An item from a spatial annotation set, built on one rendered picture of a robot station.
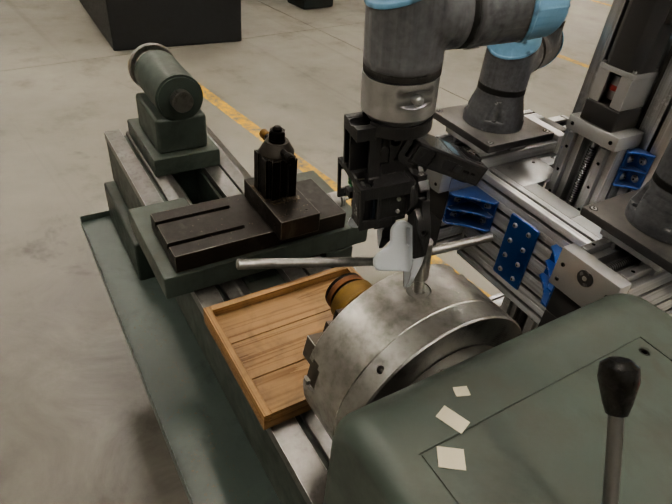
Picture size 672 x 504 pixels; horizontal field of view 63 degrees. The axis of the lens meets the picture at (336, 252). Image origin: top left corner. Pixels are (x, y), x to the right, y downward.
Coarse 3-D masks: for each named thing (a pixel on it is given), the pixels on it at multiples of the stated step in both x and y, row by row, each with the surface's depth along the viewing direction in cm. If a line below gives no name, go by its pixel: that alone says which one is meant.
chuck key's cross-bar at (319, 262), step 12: (456, 240) 71; (468, 240) 71; (480, 240) 71; (492, 240) 72; (432, 252) 70; (444, 252) 70; (240, 264) 60; (252, 264) 61; (264, 264) 61; (276, 264) 62; (288, 264) 63; (300, 264) 63; (312, 264) 64; (324, 264) 64; (336, 264) 65; (348, 264) 66; (360, 264) 66; (372, 264) 67
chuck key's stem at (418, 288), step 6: (432, 240) 69; (432, 246) 68; (426, 258) 69; (426, 264) 70; (420, 270) 70; (426, 270) 70; (420, 276) 71; (426, 276) 71; (414, 282) 73; (420, 282) 72; (414, 288) 73; (420, 288) 73
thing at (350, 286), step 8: (336, 280) 93; (344, 280) 93; (352, 280) 93; (360, 280) 92; (328, 288) 94; (336, 288) 92; (344, 288) 91; (352, 288) 91; (360, 288) 91; (328, 296) 94; (336, 296) 91; (344, 296) 90; (352, 296) 89; (328, 304) 95; (336, 304) 91; (344, 304) 89
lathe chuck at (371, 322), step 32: (384, 288) 75; (448, 288) 75; (352, 320) 74; (384, 320) 71; (416, 320) 70; (320, 352) 75; (352, 352) 72; (320, 384) 75; (352, 384) 70; (320, 416) 78
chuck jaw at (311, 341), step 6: (336, 312) 88; (324, 330) 86; (312, 336) 81; (318, 336) 82; (306, 342) 82; (312, 342) 80; (306, 348) 82; (312, 348) 80; (306, 354) 82; (312, 366) 78; (318, 366) 77; (312, 372) 78; (318, 372) 77; (312, 378) 78; (312, 384) 79
